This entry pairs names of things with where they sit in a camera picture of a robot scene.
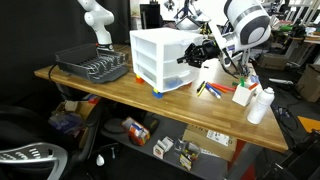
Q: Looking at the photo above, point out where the white spray bottle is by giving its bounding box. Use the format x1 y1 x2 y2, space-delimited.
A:
246 86 276 125

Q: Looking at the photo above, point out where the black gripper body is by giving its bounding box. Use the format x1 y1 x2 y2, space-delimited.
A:
196 40 223 68

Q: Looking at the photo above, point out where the orange cabinet riser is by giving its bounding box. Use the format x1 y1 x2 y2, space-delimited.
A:
134 75 146 85

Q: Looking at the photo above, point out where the open box of clutter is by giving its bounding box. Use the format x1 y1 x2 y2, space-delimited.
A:
48 98 101 139

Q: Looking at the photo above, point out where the blue marker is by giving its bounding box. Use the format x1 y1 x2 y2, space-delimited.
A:
204 83 222 100

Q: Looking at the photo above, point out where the black marker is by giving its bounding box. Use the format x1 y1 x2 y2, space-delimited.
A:
196 80 206 94

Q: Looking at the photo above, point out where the black floor cable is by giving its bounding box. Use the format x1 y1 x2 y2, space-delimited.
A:
271 104 301 141

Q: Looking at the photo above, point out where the blue cabinet riser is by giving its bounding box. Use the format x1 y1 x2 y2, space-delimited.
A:
151 88 165 100

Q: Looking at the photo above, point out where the grey mesh office chair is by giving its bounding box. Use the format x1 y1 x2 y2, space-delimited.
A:
0 104 103 180

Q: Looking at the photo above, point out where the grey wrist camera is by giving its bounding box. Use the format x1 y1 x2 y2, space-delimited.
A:
218 44 236 68

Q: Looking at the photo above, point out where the white bottom cabinet drawer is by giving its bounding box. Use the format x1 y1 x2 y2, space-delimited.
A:
163 70 200 93

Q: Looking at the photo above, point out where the black dish rack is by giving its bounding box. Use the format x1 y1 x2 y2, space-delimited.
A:
54 42 130 85

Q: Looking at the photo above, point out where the clear container with bits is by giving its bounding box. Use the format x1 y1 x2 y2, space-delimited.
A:
174 139 202 172

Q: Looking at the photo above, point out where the colourful small box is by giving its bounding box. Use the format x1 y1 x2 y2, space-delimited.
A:
121 116 152 147

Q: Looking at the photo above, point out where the yellow marker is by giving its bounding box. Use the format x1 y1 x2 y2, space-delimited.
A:
197 83 207 98

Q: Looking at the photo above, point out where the black computer monitor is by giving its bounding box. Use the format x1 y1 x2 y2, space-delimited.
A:
139 3 164 30

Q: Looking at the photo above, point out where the brown cardboard box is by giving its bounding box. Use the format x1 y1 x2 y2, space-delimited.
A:
294 63 320 104

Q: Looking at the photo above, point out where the white square pen holder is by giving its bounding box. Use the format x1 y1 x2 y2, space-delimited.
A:
231 83 258 108

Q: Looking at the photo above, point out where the small white open box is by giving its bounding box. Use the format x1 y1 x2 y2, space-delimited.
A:
152 135 175 160

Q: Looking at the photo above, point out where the white cabinet drawer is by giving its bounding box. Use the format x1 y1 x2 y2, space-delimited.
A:
163 70 200 93
163 57 198 77
163 36 204 61

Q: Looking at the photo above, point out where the flat cardboard box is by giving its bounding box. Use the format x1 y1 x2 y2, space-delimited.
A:
181 124 238 163

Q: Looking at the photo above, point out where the small white drawer cabinet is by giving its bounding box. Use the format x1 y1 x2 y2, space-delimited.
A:
129 27 205 94

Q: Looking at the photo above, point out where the white top cabinet drawer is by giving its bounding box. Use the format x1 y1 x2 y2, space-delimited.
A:
163 36 204 61

